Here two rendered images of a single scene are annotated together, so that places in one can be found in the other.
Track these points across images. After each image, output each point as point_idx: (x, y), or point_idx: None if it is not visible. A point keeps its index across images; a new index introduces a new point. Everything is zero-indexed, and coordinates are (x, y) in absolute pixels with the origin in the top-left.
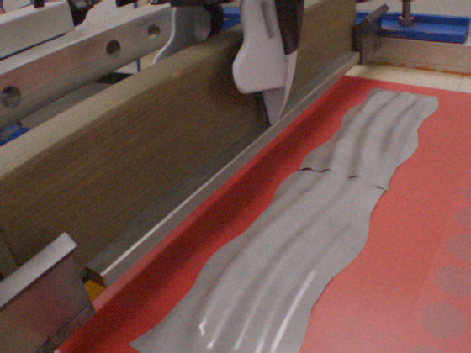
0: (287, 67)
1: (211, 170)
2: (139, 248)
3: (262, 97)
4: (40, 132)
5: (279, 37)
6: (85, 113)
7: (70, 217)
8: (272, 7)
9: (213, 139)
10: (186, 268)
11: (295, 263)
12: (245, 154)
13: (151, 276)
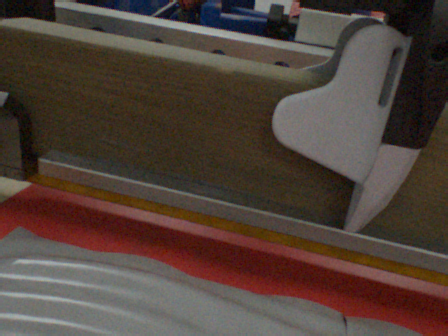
0: (374, 160)
1: (215, 194)
2: (81, 174)
3: (354, 188)
4: (83, 31)
5: (388, 110)
6: (115, 40)
7: (53, 102)
8: (403, 59)
9: (248, 174)
10: (127, 243)
11: (125, 329)
12: (264, 217)
13: (114, 222)
